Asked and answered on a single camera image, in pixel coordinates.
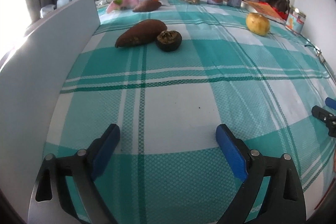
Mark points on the small brown sweet potato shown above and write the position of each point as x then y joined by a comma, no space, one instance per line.
147,6

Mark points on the large brown sweet potato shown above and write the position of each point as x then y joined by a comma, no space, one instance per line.
142,33

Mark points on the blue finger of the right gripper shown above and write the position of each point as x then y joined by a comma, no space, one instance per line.
330,103

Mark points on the white cardboard box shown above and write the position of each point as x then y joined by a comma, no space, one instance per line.
31,80

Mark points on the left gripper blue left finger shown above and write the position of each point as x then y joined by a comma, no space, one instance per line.
51,200

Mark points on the yellow apple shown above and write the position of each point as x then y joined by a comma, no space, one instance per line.
257,23

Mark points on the orange paper booklet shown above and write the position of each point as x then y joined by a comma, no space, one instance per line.
263,9

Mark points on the teal plaid cloth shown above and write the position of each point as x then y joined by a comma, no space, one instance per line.
167,167

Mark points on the pink snack bag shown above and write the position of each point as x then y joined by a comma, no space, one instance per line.
116,5

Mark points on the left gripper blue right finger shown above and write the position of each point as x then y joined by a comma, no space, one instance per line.
283,200

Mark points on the dark mangosteen fruit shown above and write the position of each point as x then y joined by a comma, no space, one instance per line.
168,41

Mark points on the light blue tin can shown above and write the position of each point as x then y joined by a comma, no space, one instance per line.
295,20

